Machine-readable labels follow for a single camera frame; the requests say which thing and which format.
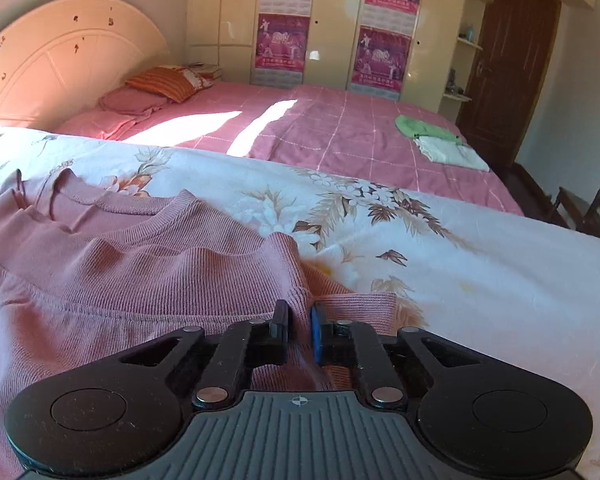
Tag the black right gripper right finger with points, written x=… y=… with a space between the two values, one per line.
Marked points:
x=357 y=347

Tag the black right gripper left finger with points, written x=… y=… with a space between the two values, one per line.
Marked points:
x=242 y=348

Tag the pink knit sweater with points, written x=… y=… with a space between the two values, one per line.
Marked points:
x=85 y=273

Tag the pink checked bed cover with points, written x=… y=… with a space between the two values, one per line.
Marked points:
x=332 y=131

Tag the white folded cloth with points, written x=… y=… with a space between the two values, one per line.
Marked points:
x=450 y=154

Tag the white floral bed sheet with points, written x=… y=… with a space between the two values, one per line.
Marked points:
x=496 y=339

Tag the green folded cloth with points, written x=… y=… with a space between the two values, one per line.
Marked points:
x=414 y=129

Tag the pink folded pillow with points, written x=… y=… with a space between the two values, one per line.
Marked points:
x=130 y=101

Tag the orange striped pillow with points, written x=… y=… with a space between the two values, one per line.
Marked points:
x=177 y=84

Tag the lower right purple poster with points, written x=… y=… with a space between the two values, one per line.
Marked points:
x=379 y=63

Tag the dark wooden chair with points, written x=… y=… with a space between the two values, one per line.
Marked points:
x=573 y=212

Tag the lower left purple poster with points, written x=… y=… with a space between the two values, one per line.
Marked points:
x=280 y=50

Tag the cream wardrobe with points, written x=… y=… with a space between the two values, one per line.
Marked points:
x=223 y=33

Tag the cream arched headboard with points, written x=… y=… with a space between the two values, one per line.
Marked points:
x=61 y=57

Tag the dark brown wooden door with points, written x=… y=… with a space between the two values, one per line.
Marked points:
x=517 y=38

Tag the cream corner shelf unit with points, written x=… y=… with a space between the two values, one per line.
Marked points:
x=462 y=40

